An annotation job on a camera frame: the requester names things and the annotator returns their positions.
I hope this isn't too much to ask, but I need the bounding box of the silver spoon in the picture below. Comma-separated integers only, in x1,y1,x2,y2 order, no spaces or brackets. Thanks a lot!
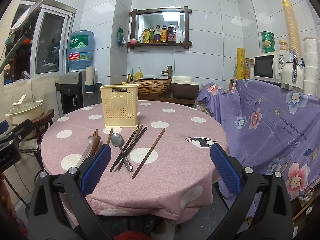
76,136,96,167

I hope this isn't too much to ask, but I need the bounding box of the yellow oil bottle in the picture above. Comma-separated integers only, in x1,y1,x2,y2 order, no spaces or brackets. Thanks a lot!
161,25,167,43

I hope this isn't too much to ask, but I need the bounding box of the green cans stack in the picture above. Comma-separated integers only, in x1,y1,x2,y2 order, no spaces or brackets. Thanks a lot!
261,31,276,53

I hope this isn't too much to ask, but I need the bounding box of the blue water bottle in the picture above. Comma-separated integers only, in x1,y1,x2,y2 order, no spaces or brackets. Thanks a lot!
67,30,94,70

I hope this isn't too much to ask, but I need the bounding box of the white cup stack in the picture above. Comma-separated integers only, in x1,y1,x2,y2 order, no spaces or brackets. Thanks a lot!
303,37,318,96

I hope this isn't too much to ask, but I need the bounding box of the brown chopstick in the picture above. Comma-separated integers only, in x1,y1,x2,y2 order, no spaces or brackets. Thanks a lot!
131,128,165,179
117,125,143,171

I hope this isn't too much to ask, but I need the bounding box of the tall paper cup stack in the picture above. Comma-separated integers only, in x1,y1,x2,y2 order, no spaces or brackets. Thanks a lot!
281,0,301,59

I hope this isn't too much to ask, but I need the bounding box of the white microwave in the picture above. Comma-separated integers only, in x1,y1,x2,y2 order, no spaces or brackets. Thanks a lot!
253,50,293,83

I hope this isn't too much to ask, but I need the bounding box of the dark soy sauce bottle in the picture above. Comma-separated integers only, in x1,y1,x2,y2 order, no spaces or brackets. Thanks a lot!
167,23,176,43

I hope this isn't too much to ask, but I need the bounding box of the water dispenser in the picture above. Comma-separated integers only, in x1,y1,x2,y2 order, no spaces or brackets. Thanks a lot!
56,71,100,114

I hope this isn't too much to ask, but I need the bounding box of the dark chopstick gold band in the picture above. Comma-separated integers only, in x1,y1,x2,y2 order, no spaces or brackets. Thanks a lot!
110,127,139,172

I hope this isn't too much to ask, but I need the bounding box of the pink polka dot tablecloth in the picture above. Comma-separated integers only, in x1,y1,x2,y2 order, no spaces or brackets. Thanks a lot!
41,101,228,224

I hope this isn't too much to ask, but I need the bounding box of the woven basin sink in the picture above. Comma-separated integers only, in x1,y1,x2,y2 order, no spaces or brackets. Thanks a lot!
133,79,171,95

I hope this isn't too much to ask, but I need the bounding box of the wooden framed mirror shelf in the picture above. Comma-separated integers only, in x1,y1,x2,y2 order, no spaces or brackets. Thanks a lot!
127,6,193,49

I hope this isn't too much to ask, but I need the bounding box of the paper cup stack dispenser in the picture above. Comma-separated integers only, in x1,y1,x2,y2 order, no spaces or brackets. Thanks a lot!
85,66,102,98

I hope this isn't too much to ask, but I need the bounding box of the green hanging packet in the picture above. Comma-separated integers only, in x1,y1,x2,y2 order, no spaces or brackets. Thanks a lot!
117,27,126,47

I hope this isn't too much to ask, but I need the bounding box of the yellow roll package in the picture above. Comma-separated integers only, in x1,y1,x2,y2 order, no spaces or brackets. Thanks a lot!
236,48,245,80

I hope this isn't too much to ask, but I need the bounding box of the brown wooden spoon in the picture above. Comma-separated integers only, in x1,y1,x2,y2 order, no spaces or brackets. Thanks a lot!
89,136,100,157

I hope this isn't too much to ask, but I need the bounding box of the black chopstick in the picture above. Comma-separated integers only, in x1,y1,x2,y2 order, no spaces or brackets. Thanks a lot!
112,125,148,171

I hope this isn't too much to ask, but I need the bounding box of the cream cooking pot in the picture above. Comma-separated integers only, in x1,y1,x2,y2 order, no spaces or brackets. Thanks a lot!
5,94,43,126

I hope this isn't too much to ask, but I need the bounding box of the wooden stool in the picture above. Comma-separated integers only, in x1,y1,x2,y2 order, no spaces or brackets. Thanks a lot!
32,109,55,154

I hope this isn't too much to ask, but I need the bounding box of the bronze faucet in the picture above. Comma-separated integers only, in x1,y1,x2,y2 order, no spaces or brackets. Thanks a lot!
162,66,173,79

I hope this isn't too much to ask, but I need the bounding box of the steel spoon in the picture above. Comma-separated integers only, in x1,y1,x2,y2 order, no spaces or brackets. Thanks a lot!
110,133,133,172

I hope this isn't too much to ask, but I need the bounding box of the wooden sink counter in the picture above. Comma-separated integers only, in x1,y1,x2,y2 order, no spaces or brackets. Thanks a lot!
138,92,195,107

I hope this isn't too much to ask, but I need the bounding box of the yellow soap bottle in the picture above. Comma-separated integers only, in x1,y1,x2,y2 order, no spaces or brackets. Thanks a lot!
133,67,143,80

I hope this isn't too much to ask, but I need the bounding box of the rice cooker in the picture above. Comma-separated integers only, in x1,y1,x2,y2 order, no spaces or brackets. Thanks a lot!
171,75,199,99

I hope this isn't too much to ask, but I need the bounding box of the purple floral cloth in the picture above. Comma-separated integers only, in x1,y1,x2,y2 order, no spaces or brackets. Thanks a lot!
198,79,319,199

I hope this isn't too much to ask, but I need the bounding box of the window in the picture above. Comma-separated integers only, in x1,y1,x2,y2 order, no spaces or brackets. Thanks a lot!
3,4,74,85

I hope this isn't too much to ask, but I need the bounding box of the reddish chopstick single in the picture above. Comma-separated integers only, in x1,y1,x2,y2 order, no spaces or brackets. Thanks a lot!
106,128,113,145

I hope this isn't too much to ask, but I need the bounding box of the beige plastic utensil holder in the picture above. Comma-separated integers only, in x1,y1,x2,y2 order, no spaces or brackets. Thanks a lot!
100,84,139,127

